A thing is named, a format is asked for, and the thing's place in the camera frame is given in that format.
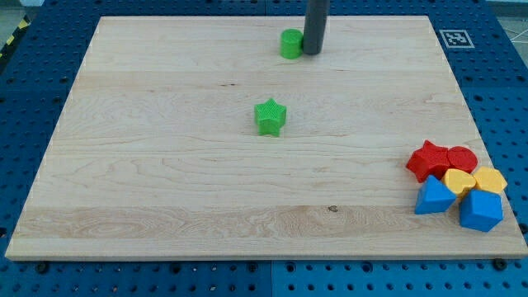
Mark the red circle block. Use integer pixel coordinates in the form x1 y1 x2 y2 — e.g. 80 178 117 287
447 146 478 173

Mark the light wooden board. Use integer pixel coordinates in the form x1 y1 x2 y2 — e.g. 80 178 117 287
6 16 527 261

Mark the black yellow hazard tape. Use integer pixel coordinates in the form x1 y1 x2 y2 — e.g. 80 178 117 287
1 15 31 59

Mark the yellow hexagon block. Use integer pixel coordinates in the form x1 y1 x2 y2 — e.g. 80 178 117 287
473 166 507 194

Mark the white fiducial marker tag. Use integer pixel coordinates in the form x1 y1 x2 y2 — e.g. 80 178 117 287
440 29 474 49

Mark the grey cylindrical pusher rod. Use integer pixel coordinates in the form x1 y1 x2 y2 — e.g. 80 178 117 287
302 0 330 55

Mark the yellow heart block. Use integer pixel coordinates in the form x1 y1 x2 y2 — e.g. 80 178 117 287
441 168 476 200

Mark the red star block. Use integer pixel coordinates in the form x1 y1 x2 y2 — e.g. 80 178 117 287
406 139 450 183

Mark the green star block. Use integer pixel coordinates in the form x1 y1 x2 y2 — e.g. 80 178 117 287
254 98 287 137

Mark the blue cube block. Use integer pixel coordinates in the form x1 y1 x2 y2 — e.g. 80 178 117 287
460 190 503 232

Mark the green circle block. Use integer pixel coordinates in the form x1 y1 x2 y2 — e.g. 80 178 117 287
280 28 304 59

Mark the blue triangle block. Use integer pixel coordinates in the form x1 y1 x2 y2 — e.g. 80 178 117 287
414 175 456 215

